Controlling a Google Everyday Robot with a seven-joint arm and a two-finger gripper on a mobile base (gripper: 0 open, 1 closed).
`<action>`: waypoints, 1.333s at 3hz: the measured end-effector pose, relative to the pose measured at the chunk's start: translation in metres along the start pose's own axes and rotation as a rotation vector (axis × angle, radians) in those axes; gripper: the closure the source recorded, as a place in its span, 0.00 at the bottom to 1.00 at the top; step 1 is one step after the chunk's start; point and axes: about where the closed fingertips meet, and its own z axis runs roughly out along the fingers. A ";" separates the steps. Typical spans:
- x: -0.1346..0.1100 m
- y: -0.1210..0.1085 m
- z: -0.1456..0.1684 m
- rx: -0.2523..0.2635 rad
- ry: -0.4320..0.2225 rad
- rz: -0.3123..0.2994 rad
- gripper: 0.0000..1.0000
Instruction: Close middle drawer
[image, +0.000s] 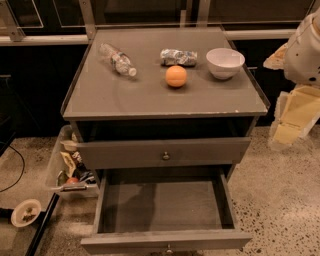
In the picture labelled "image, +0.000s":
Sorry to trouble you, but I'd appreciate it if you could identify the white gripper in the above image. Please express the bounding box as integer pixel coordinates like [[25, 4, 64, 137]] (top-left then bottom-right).
[[263, 43, 320, 150]]

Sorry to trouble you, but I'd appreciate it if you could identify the grey drawer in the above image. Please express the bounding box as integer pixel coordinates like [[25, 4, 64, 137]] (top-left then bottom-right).
[[77, 137, 250, 170], [81, 166, 252, 255]]

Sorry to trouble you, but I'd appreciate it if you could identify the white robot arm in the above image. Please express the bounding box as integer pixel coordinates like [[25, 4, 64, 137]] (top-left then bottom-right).
[[263, 8, 320, 150]]

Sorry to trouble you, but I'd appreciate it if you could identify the grey top drawer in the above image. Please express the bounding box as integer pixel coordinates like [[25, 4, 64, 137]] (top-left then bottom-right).
[[77, 137, 250, 170]]

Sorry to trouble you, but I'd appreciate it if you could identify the grey drawer cabinet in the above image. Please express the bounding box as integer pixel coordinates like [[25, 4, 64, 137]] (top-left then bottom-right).
[[59, 26, 272, 256]]

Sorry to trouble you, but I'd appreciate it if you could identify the white ceramic bowl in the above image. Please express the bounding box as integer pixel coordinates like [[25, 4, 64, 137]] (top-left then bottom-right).
[[206, 48, 245, 80]]

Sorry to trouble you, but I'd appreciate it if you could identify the orange fruit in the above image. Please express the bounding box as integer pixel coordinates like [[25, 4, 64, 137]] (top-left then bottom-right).
[[165, 66, 187, 88]]

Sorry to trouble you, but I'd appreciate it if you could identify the crumpled silver chip bag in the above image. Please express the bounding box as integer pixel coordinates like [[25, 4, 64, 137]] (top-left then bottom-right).
[[160, 49, 197, 67]]

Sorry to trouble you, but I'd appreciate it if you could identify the clear plastic water bottle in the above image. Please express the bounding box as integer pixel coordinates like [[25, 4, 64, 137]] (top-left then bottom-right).
[[99, 43, 137, 77]]

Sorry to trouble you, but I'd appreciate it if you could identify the metal railing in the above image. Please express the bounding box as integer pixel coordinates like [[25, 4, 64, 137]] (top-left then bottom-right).
[[0, 0, 320, 47]]

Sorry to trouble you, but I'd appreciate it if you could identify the white cup in bin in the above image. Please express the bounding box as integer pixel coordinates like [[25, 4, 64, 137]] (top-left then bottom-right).
[[61, 140, 77, 152]]

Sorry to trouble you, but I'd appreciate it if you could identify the yellow snack bag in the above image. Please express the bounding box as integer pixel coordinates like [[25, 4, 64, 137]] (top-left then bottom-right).
[[61, 152, 76, 178]]

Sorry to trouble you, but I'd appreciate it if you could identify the red apple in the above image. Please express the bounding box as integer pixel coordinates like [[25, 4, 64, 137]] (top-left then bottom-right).
[[66, 177, 79, 184]]

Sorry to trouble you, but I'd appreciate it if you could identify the clear plastic storage bin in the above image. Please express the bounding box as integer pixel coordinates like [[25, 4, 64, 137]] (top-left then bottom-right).
[[45, 125, 98, 200]]

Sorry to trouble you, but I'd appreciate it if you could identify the white plate with scraps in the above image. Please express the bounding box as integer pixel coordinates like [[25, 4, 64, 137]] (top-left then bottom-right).
[[11, 199, 41, 228]]

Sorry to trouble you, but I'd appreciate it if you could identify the black cable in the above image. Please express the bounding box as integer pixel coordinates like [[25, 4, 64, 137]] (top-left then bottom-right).
[[0, 141, 26, 194]]

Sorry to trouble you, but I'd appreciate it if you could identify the black floor rail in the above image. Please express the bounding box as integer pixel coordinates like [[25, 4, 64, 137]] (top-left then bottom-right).
[[25, 193, 60, 256]]

